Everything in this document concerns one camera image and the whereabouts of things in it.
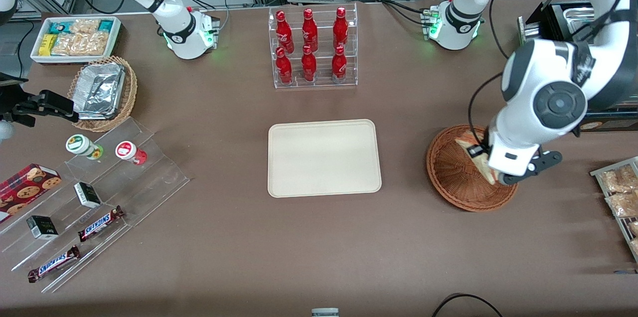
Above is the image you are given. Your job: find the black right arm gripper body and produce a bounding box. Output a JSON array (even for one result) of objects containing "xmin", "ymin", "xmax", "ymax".
[{"xmin": 0, "ymin": 74, "xmax": 33, "ymax": 114}]

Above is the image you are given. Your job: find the triangle sandwich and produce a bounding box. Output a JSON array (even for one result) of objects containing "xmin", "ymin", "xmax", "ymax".
[{"xmin": 455, "ymin": 130, "xmax": 499, "ymax": 186}]

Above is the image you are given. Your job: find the silver foil tray stack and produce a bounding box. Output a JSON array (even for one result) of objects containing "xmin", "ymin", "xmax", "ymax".
[{"xmin": 75, "ymin": 63, "xmax": 126, "ymax": 121}]

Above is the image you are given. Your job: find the brown round wicker basket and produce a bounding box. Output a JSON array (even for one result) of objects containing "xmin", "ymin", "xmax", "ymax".
[{"xmin": 427, "ymin": 124, "xmax": 520, "ymax": 212}]

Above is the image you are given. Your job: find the light tan wicker basket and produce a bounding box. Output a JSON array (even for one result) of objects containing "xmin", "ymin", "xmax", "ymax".
[{"xmin": 68, "ymin": 56, "xmax": 138, "ymax": 133}]

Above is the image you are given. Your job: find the cream plastic serving tray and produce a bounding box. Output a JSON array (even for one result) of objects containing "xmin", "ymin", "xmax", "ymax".
[{"xmin": 268, "ymin": 119, "xmax": 382, "ymax": 198}]

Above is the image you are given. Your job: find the green lid yogurt cup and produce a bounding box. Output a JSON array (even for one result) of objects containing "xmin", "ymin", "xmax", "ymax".
[{"xmin": 66, "ymin": 135, "xmax": 104, "ymax": 160}]

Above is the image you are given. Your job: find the yellow snack pack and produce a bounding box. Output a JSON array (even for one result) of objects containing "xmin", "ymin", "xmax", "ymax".
[{"xmin": 39, "ymin": 34, "xmax": 58, "ymax": 56}]

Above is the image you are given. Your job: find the clear bag of crackers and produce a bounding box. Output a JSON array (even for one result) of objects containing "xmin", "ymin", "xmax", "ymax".
[
  {"xmin": 52, "ymin": 32, "xmax": 110, "ymax": 56},
  {"xmin": 70, "ymin": 19, "xmax": 101, "ymax": 36}
]

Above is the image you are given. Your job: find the red plaid cookie box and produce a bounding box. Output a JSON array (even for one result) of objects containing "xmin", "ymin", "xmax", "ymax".
[{"xmin": 0, "ymin": 163, "xmax": 63, "ymax": 224}]

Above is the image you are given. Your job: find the red lid yogurt cup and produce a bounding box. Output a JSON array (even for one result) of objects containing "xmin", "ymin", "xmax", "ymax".
[{"xmin": 116, "ymin": 141, "xmax": 148, "ymax": 165}]

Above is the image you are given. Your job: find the white rectangular snack bin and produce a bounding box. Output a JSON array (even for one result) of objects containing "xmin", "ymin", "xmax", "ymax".
[{"xmin": 31, "ymin": 16, "xmax": 122, "ymax": 64}]

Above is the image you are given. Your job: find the small black carton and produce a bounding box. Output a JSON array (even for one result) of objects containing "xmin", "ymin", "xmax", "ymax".
[
  {"xmin": 26, "ymin": 215, "xmax": 59, "ymax": 241},
  {"xmin": 74, "ymin": 182, "xmax": 102, "ymax": 209}
]

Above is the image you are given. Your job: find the clear acrylic step display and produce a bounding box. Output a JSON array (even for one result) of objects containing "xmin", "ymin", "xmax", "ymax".
[{"xmin": 0, "ymin": 117, "xmax": 190, "ymax": 294}]

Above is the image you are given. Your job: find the Snickers chocolate bar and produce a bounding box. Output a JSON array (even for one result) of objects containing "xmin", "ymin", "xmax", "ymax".
[
  {"xmin": 27, "ymin": 245, "xmax": 81, "ymax": 283},
  {"xmin": 78, "ymin": 206, "xmax": 125, "ymax": 243}
]

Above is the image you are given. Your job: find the black countertop fryer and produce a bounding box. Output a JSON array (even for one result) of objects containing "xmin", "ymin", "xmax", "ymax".
[{"xmin": 517, "ymin": 0, "xmax": 638, "ymax": 133}]

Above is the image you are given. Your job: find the red cola bottle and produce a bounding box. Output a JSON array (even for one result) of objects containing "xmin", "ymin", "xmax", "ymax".
[
  {"xmin": 331, "ymin": 45, "xmax": 348, "ymax": 83},
  {"xmin": 301, "ymin": 44, "xmax": 318, "ymax": 82},
  {"xmin": 333, "ymin": 6, "xmax": 349, "ymax": 51},
  {"xmin": 276, "ymin": 47, "xmax": 293, "ymax": 85},
  {"xmin": 276, "ymin": 10, "xmax": 295, "ymax": 54},
  {"xmin": 302, "ymin": 8, "xmax": 319, "ymax": 53}
]

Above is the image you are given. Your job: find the clear acrylic bottle rack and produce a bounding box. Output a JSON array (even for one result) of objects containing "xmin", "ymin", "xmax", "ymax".
[{"xmin": 268, "ymin": 2, "xmax": 358, "ymax": 89}]

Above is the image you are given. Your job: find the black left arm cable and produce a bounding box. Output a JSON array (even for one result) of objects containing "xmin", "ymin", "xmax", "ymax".
[{"xmin": 467, "ymin": 72, "xmax": 504, "ymax": 159}]

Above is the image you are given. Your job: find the black looped cable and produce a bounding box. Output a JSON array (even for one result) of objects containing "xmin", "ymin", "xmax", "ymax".
[{"xmin": 431, "ymin": 293, "xmax": 504, "ymax": 317}]

